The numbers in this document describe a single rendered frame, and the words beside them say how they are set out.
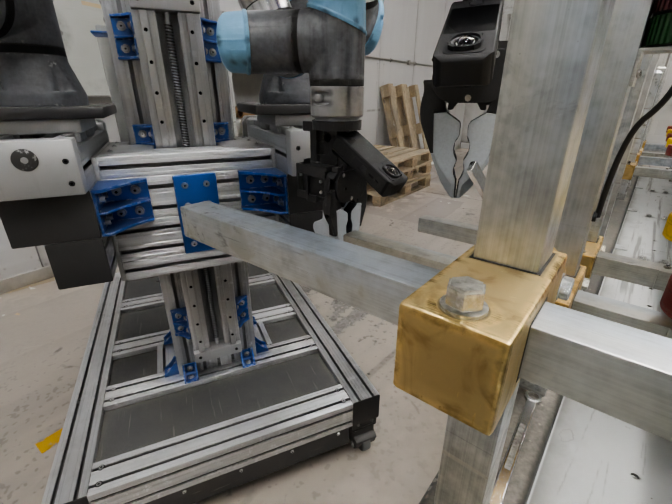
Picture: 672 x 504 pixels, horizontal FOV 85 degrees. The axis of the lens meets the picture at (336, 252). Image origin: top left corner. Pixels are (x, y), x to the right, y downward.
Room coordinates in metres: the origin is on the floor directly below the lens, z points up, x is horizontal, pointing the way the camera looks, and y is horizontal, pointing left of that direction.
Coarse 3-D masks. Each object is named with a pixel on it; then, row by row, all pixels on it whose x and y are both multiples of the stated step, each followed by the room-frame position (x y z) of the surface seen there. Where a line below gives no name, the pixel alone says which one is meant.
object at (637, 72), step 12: (660, 12) 0.36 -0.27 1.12; (648, 48) 0.36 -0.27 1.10; (660, 48) 0.36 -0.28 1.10; (636, 60) 0.37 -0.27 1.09; (636, 72) 0.37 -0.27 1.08; (660, 108) 0.36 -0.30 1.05; (624, 144) 0.38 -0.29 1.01; (612, 168) 0.38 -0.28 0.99; (612, 180) 0.38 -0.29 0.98; (600, 204) 0.38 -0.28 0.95; (600, 216) 0.38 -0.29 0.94
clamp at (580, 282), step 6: (582, 270) 0.38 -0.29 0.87; (570, 276) 0.37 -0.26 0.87; (576, 276) 0.37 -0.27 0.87; (582, 276) 0.37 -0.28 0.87; (576, 282) 0.36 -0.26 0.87; (582, 282) 0.39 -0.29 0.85; (588, 282) 0.39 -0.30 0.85; (576, 288) 0.34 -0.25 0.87; (582, 288) 0.40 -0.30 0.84; (570, 294) 0.33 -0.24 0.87; (558, 300) 0.32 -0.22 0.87; (564, 300) 0.32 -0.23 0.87; (570, 300) 0.32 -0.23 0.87; (564, 306) 0.31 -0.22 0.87; (570, 306) 0.32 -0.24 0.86
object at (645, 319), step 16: (352, 240) 0.52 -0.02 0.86; (368, 240) 0.51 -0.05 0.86; (384, 240) 0.51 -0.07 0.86; (400, 256) 0.47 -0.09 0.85; (416, 256) 0.45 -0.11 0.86; (432, 256) 0.45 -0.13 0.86; (448, 256) 0.45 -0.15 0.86; (576, 304) 0.33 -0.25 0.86; (592, 304) 0.33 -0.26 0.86; (608, 304) 0.33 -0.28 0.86; (624, 304) 0.33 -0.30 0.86; (624, 320) 0.31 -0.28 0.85; (640, 320) 0.30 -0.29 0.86; (656, 320) 0.30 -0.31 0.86
